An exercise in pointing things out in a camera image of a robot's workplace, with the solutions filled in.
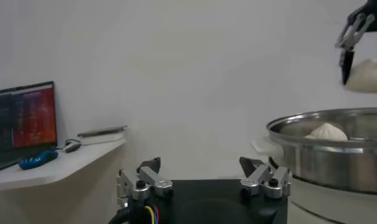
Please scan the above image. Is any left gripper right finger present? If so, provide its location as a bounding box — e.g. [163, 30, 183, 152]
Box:
[239, 157, 292, 199]

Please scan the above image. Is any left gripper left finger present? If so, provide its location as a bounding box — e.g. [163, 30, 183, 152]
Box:
[116, 156, 174, 208]

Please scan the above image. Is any white steamed baozi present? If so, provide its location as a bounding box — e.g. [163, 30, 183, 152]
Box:
[304, 122, 349, 141]
[343, 58, 377, 94]

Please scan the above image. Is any stainless steel steamer basket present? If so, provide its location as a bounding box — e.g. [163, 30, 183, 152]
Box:
[266, 107, 377, 195]

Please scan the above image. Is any black flat device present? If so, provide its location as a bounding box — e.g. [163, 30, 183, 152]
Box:
[77, 125, 128, 138]

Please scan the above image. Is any white side table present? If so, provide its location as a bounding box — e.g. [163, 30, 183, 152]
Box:
[0, 138, 127, 224]

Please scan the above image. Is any blue computer mouse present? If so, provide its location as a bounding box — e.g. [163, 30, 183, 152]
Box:
[18, 150, 59, 170]

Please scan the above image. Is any black laptop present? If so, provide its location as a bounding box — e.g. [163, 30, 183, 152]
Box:
[0, 80, 58, 173]

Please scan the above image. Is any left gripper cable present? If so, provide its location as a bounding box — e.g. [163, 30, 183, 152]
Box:
[108, 203, 161, 224]

